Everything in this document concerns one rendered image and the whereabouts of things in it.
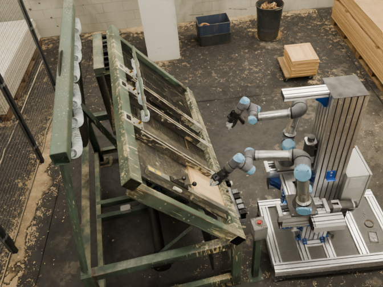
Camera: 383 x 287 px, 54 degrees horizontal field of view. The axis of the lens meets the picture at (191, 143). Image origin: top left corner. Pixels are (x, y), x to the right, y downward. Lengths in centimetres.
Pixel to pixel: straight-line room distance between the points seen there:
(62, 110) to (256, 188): 283
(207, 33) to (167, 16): 95
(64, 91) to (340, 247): 297
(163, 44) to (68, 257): 403
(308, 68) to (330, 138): 341
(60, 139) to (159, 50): 484
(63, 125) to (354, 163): 233
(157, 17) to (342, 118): 444
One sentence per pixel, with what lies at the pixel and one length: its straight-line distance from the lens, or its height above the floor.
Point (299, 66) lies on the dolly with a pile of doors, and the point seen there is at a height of 30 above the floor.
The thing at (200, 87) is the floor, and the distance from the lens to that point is 624.
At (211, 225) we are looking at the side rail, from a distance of 300.
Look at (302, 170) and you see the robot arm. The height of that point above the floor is 167.
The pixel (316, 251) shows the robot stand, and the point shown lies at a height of 21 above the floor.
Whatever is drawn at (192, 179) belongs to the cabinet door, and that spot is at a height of 120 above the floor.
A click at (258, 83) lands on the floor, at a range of 630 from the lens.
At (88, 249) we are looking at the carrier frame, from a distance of 351.
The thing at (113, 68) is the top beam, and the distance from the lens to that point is 348.
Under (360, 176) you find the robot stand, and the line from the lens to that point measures 336.
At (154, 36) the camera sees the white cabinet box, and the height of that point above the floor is 50.
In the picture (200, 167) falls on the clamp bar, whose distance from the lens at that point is 336.
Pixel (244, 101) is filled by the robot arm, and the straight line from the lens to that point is 326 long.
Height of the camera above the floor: 364
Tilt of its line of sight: 44 degrees down
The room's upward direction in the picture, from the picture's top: 6 degrees counter-clockwise
